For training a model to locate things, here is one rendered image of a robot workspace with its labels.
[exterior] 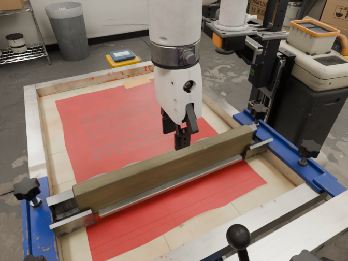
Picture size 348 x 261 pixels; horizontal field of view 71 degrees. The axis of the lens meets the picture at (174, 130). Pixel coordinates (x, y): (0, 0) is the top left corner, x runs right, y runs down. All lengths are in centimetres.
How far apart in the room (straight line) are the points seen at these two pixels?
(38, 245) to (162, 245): 22
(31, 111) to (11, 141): 168
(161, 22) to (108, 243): 41
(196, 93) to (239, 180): 30
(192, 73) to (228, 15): 62
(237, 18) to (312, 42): 60
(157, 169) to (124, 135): 26
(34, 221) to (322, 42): 141
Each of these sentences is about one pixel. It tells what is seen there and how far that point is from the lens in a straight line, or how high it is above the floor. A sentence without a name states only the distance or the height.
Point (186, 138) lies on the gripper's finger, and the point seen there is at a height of 113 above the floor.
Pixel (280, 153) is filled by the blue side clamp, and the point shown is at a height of 100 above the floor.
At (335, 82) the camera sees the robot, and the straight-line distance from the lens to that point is 146.
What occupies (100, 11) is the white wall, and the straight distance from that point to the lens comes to 419.
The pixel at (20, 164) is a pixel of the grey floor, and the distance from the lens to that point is 227.
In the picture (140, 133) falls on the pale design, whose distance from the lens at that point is 73.
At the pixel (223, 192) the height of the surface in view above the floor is 96.
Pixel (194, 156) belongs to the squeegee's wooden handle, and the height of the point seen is 105.
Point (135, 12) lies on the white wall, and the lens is 434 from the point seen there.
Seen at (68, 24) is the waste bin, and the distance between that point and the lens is 360.
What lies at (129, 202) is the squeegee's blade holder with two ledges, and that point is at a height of 100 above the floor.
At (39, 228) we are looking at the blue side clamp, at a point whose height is 100.
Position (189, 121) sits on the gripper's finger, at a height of 119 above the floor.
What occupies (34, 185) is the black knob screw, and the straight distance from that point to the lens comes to 53.
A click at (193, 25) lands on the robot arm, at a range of 35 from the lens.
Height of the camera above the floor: 142
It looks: 40 degrees down
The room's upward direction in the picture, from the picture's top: straight up
